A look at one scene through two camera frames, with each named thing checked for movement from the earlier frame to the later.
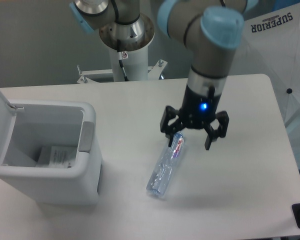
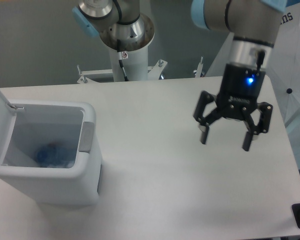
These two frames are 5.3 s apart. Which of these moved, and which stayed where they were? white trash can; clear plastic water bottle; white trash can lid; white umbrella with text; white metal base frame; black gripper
Moved: black gripper; clear plastic water bottle
Stayed: white trash can; white metal base frame; white umbrella with text; white trash can lid
